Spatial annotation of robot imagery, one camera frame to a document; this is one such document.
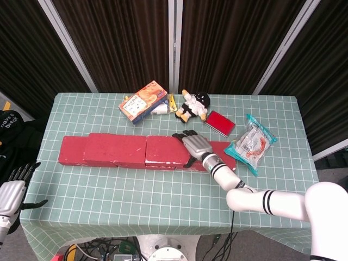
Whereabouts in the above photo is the small yellow packet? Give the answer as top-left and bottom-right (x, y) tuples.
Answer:
(167, 94), (177, 113)

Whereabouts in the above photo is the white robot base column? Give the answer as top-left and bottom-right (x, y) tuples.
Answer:
(135, 230), (202, 261)

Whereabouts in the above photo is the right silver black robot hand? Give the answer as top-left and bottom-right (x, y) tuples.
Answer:
(172, 129), (213, 169)

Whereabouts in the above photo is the dark brown pleated curtain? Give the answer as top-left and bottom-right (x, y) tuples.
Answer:
(179, 0), (308, 95)
(260, 0), (348, 156)
(0, 0), (92, 116)
(51, 0), (171, 93)

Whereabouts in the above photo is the red ink pad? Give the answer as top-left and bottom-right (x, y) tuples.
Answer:
(204, 110), (236, 136)

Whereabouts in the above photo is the grey partition post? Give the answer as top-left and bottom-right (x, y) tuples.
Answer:
(38, 0), (98, 93)
(167, 0), (182, 93)
(252, 0), (321, 95)

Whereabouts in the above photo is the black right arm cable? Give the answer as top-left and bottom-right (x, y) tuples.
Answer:
(213, 209), (240, 261)

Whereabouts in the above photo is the black clothing with white print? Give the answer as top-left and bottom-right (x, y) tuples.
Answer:
(0, 108), (47, 188)

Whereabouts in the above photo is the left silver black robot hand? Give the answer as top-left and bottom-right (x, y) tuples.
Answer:
(0, 161), (49, 218)

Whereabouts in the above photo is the teal plastic snack bag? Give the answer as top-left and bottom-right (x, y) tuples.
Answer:
(223, 114), (278, 177)

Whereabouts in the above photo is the black and white plush doll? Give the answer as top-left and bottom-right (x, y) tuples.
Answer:
(175, 89), (212, 125)

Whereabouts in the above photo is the orange and blue cardboard box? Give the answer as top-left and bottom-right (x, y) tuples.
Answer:
(118, 80), (168, 125)

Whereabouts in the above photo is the green checkered tablecloth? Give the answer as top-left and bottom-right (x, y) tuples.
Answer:
(20, 92), (330, 256)

